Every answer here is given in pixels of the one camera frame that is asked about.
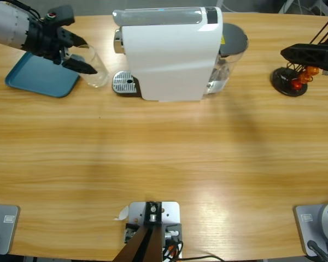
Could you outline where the clear drinking glass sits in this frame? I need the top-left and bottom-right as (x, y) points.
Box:
(75, 44), (109, 88)

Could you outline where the white capsule coffee machine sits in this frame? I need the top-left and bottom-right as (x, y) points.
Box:
(111, 5), (224, 103)

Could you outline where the orange coffee capsule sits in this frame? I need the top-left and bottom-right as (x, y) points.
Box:
(304, 65), (320, 77)
(297, 71), (314, 84)

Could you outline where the black capsule holder with rods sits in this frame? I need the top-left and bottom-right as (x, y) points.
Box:
(270, 17), (328, 97)

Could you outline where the teal plastic tray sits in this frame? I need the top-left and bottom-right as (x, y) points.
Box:
(4, 51), (81, 99)

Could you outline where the white paper tape scrap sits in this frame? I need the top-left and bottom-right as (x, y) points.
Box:
(114, 206), (130, 221)

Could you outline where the white metal frame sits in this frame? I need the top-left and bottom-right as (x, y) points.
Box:
(278, 0), (328, 16)

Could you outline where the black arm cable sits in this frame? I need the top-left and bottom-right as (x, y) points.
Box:
(2, 0), (42, 21)

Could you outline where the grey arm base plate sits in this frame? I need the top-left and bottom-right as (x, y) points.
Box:
(294, 201), (328, 258)
(0, 204), (20, 256)

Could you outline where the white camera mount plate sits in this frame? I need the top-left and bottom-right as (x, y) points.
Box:
(125, 201), (183, 259)

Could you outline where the black base cable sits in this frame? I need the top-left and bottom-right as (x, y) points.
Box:
(307, 240), (328, 262)

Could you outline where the dark camera post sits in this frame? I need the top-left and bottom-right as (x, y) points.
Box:
(112, 201), (165, 262)

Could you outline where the orange and black cable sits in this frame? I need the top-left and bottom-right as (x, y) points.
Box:
(162, 240), (184, 259)

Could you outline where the thin black power cable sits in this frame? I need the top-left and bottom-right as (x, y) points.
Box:
(180, 254), (225, 262)

